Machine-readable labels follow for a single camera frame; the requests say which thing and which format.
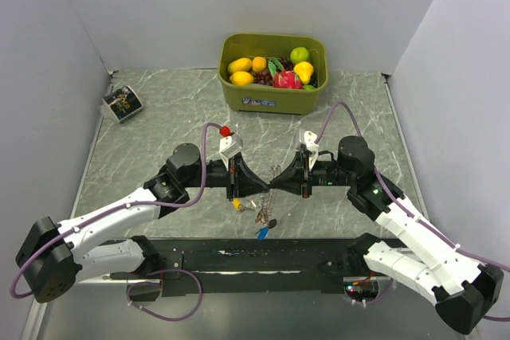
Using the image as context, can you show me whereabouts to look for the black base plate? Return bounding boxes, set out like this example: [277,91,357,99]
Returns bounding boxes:
[109,237,399,297]

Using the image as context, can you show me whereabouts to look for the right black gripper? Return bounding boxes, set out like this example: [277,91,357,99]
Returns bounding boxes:
[269,150,355,198]

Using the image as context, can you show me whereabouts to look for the yellow mango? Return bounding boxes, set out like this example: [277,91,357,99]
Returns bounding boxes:
[227,57,253,74]
[229,71,254,86]

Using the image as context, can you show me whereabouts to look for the black printed can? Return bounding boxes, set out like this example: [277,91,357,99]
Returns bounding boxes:
[101,86,143,124]

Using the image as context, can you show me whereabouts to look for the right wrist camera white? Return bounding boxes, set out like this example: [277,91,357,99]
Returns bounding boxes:
[296,129,319,160]

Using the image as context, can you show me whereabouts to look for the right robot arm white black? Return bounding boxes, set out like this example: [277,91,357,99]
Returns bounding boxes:
[269,131,504,335]

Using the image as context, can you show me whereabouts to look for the yellow pear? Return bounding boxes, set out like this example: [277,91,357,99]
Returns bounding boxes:
[293,61,315,85]

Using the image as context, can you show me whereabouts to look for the olive green plastic bin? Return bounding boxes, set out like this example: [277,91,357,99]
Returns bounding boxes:
[218,33,329,115]

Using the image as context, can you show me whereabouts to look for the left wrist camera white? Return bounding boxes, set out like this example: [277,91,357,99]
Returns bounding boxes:
[218,134,243,164]

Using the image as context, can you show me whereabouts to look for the dark red grapes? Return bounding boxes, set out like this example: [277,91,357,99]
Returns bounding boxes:
[253,57,293,86]

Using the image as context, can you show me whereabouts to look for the blue tag key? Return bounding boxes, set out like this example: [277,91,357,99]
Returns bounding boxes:
[257,227,269,240]

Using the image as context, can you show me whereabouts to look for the orange fruit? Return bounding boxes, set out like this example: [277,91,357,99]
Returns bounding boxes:
[252,57,267,73]

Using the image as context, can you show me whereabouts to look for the yellow mango upper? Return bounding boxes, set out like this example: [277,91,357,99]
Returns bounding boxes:
[227,57,253,74]

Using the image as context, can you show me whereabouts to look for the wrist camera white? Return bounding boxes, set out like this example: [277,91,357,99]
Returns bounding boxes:
[296,129,319,160]
[218,134,243,164]

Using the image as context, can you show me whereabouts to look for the black tag key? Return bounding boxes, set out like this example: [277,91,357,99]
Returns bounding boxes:
[268,219,277,229]

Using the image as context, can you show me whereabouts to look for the yellow mango lower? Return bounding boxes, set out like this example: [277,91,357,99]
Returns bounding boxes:
[229,71,254,86]

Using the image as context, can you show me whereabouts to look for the metal keyring disc with rings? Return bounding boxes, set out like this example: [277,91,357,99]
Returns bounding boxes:
[255,165,281,225]

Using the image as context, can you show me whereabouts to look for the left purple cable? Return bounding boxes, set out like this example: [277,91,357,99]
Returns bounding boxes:
[10,121,224,299]

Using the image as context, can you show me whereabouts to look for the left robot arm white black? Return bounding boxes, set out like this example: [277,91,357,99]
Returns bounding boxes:
[15,139,269,303]

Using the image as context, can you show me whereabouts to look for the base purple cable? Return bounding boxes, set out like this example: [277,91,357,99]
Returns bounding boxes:
[126,268,204,321]

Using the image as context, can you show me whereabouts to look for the pink dragon fruit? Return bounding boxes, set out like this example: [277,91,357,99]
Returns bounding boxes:
[273,71,303,89]

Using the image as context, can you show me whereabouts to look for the green apple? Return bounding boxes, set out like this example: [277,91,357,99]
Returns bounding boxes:
[290,47,310,65]

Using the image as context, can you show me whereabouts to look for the yellow tag key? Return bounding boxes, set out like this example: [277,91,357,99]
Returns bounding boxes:
[232,198,256,213]

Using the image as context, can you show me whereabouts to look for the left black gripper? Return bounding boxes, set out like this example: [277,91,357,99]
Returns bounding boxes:
[182,151,269,201]

